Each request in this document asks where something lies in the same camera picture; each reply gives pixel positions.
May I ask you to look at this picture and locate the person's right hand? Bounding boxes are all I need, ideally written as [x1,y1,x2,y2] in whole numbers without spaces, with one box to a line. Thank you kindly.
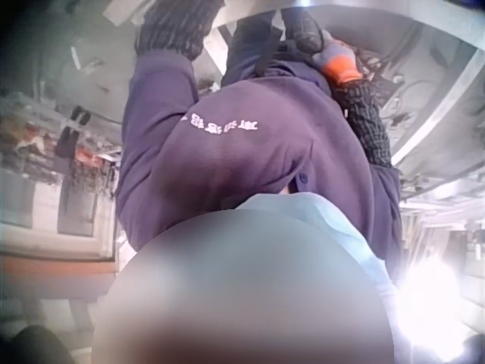
[280,6,364,86]

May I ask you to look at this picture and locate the white cabinet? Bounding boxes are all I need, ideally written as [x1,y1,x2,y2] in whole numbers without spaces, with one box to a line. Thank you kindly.
[0,177,119,263]

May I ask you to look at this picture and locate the shelf of goods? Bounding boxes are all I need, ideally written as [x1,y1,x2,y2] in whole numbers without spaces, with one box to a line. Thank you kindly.
[0,113,123,198]

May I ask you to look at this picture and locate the large grey metal frame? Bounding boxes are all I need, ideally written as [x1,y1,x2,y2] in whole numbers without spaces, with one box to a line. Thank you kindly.
[204,0,485,202]

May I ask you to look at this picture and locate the person's legs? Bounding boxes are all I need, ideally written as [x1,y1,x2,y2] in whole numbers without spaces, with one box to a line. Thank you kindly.
[221,11,331,90]

